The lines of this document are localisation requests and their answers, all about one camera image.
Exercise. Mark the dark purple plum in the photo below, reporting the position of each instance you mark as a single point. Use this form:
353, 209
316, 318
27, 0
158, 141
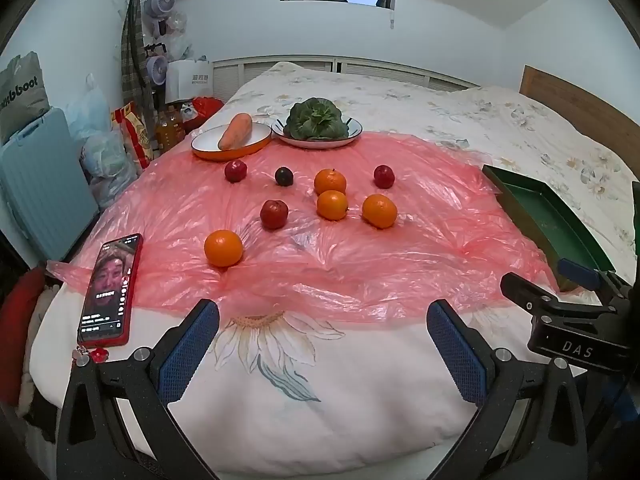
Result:
284, 176

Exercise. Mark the white slatted radiator cover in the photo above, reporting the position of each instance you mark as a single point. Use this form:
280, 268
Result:
380, 71

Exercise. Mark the red cloth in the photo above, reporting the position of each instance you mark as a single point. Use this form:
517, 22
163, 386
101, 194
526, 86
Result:
20, 310

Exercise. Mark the carrot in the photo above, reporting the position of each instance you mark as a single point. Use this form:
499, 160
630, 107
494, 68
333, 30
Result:
236, 131

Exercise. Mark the green metal tray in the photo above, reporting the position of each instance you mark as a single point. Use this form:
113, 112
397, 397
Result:
545, 215

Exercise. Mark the green leafy vegetable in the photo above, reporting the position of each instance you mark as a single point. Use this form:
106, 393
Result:
315, 120

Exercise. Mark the orange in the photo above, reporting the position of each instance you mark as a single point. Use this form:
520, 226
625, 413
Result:
223, 248
332, 206
330, 180
379, 211

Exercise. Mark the small red apple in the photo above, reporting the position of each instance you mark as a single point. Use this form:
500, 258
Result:
235, 170
384, 176
274, 214

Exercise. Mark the orange drink bottle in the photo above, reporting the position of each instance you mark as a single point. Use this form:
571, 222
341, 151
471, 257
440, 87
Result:
162, 132
176, 127

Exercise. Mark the white plate with blue rim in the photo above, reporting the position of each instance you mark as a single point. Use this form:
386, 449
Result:
320, 143

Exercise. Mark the red plastic bag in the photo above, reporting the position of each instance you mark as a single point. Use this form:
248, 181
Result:
207, 107

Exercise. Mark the wooden headboard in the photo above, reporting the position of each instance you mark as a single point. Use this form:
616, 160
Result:
585, 105

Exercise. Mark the yellow and red snack bag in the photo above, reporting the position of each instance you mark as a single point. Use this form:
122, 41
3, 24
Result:
135, 135

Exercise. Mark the plaid scarf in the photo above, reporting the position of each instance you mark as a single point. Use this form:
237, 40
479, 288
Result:
132, 70

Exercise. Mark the white paper bag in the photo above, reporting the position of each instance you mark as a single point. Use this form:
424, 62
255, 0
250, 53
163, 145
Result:
189, 80

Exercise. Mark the small grey fan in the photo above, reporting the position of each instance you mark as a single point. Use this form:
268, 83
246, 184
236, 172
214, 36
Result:
157, 67
160, 2

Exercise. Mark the red phone charm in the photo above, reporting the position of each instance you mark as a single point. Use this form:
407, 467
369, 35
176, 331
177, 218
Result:
97, 355

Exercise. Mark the clear plastic bag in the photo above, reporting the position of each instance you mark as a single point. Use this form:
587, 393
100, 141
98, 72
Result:
179, 35

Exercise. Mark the floral white duvet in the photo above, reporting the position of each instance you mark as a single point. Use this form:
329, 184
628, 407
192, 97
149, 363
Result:
310, 410

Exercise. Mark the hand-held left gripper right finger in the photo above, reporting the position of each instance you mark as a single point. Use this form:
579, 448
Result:
456, 355

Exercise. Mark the orange rimmed plate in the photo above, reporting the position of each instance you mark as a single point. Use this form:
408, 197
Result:
205, 145

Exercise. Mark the red smartphone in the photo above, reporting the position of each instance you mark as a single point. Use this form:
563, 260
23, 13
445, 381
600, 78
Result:
110, 290

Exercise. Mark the red plastic sheet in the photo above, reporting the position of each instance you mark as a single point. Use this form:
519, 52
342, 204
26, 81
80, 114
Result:
350, 265

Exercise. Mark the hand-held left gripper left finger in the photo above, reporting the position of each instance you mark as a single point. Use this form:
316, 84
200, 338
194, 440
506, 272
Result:
190, 355

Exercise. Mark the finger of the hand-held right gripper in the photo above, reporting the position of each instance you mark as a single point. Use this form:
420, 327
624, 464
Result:
522, 291
577, 271

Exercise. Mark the light blue ribbed suitcase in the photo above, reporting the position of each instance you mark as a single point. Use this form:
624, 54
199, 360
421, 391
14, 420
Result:
45, 190

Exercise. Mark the grey printed bag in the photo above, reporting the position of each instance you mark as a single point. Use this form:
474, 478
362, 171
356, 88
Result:
22, 90

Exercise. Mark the pale blue plastic bag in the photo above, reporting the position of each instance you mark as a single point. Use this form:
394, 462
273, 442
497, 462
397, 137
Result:
102, 160

